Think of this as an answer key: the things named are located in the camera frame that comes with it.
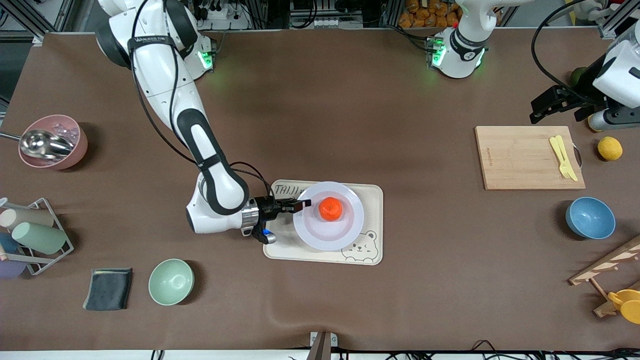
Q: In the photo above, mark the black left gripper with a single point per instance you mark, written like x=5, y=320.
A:
x=583, y=89

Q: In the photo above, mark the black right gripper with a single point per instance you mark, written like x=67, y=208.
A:
x=267, y=209

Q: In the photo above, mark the orange mandarin fruit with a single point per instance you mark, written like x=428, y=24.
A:
x=331, y=209

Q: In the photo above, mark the white ribbed round plate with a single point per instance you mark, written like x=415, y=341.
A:
x=330, y=235

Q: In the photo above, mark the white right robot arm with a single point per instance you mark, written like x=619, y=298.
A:
x=160, y=75

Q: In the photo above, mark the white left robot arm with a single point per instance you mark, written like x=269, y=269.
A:
x=467, y=45

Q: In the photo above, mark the dark green round fruit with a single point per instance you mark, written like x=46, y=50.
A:
x=576, y=75

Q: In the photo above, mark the yellow plastic fork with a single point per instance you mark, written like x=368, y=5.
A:
x=556, y=150

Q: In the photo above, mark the yellow lemon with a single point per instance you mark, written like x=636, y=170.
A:
x=610, y=148

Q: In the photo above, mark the bamboo cutting board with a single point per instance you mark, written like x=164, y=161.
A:
x=520, y=160

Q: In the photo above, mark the cream bear print tray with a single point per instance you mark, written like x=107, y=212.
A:
x=372, y=200

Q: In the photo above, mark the blue bowl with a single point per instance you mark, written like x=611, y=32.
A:
x=591, y=218

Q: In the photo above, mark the light green bowl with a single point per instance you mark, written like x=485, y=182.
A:
x=171, y=282

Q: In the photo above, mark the wooden dish rack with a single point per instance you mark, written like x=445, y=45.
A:
x=600, y=267

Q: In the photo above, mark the pile of brown bread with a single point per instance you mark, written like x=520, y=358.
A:
x=430, y=12

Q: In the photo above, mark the white power strip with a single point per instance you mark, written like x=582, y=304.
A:
x=327, y=22

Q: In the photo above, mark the yellow plastic cup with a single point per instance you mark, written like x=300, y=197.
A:
x=630, y=307

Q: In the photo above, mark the dark grey cloth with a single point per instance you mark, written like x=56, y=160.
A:
x=107, y=290

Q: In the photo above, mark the pink bowl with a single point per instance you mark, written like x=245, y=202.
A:
x=75, y=150

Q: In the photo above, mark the mint green cup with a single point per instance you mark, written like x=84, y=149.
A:
x=40, y=237

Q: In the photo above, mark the metal scoop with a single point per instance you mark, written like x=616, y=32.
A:
x=42, y=144

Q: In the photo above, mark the beige cup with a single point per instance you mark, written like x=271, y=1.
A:
x=27, y=218

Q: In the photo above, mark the blue cup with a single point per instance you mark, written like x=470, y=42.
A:
x=7, y=243

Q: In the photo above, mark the purple cup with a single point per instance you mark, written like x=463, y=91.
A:
x=10, y=270

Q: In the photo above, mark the aluminium frame post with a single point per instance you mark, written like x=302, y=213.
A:
x=607, y=31
x=36, y=36

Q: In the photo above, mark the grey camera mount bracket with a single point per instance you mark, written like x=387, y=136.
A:
x=320, y=347

